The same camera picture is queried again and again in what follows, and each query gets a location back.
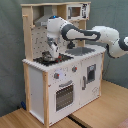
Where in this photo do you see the grey toy sink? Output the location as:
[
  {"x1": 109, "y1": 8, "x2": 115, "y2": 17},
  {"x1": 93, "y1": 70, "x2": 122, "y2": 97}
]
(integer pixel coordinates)
[{"x1": 66, "y1": 47, "x2": 94, "y2": 56}]

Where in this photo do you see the black toy faucet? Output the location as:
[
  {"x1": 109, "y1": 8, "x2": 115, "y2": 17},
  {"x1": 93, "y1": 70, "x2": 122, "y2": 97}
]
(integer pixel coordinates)
[{"x1": 67, "y1": 40, "x2": 75, "y2": 49}]

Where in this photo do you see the toy fridge door dispenser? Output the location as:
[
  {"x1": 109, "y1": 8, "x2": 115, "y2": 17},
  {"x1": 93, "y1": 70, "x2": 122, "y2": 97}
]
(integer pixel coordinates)
[{"x1": 82, "y1": 65, "x2": 96, "y2": 89}]

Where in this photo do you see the red left knob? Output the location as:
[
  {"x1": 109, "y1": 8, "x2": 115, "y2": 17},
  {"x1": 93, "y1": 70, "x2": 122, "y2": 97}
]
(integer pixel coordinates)
[{"x1": 54, "y1": 73, "x2": 60, "y2": 79}]

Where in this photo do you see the grey range hood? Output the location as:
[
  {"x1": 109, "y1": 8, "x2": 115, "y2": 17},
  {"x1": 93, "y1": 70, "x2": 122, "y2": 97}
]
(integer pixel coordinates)
[{"x1": 33, "y1": 5, "x2": 65, "y2": 28}]

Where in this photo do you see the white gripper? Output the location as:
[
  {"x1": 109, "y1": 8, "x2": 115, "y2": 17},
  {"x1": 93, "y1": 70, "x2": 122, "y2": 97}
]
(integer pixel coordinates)
[{"x1": 47, "y1": 38, "x2": 59, "y2": 57}]

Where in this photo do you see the toy microwave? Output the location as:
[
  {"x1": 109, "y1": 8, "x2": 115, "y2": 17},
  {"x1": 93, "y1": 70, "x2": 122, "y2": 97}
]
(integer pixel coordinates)
[{"x1": 67, "y1": 4, "x2": 89, "y2": 20}]

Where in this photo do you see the silver toy pot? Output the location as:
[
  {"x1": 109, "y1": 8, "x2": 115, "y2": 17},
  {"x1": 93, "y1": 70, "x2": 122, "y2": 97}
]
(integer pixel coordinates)
[{"x1": 42, "y1": 51, "x2": 54, "y2": 62}]

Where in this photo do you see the red knob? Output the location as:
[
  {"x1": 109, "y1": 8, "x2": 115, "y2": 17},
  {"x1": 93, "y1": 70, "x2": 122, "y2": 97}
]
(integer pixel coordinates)
[
  {"x1": 54, "y1": 73, "x2": 60, "y2": 79},
  {"x1": 71, "y1": 66, "x2": 78, "y2": 73}
]

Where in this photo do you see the black toy stovetop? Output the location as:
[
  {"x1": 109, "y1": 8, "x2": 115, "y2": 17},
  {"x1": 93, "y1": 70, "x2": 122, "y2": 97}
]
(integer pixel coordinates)
[{"x1": 34, "y1": 54, "x2": 71, "y2": 66}]

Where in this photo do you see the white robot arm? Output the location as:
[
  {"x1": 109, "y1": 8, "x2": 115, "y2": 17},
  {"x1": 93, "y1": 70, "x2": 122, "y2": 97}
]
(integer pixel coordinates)
[{"x1": 47, "y1": 16, "x2": 128, "y2": 58}]

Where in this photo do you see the wooden toy kitchen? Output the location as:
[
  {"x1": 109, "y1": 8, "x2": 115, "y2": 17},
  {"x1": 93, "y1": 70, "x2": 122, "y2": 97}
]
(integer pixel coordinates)
[{"x1": 22, "y1": 2, "x2": 105, "y2": 127}]

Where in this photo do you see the toy oven door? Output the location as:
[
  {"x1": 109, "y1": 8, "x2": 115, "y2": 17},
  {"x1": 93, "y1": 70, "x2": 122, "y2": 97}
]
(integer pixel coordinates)
[{"x1": 56, "y1": 80, "x2": 74, "y2": 111}]

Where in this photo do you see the red right knob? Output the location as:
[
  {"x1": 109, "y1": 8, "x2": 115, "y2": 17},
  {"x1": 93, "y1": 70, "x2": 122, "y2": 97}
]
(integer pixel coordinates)
[{"x1": 71, "y1": 66, "x2": 78, "y2": 73}]

